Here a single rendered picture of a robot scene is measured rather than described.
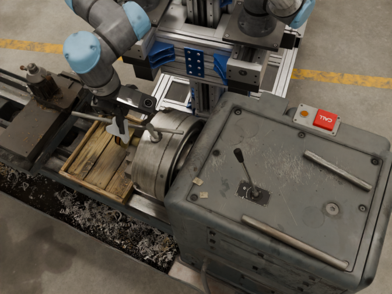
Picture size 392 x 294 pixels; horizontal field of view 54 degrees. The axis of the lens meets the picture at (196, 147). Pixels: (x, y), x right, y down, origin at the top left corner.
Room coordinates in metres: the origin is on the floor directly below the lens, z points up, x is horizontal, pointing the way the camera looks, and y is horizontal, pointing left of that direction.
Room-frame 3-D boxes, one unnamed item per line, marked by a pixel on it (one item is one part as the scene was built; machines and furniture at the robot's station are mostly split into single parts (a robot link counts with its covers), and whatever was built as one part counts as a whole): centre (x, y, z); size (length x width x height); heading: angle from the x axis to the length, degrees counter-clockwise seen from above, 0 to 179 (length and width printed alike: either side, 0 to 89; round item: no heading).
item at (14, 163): (0.99, 0.67, 0.90); 0.47 x 0.30 x 0.06; 150
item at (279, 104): (0.69, -0.25, 1.24); 0.09 x 0.08 x 0.03; 60
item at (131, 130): (0.72, 0.23, 1.08); 0.09 x 0.09 x 0.09; 60
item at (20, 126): (0.98, 0.63, 0.95); 0.43 x 0.17 x 0.05; 150
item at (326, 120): (0.61, -0.40, 1.26); 0.06 x 0.06 x 0.02; 60
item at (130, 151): (0.61, 0.21, 1.09); 0.12 x 0.11 x 0.05; 150
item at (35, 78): (1.03, 0.59, 1.13); 0.08 x 0.08 x 0.03
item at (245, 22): (1.15, -0.29, 1.21); 0.15 x 0.15 x 0.10
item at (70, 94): (1.02, 0.57, 0.99); 0.20 x 0.10 x 0.05; 60
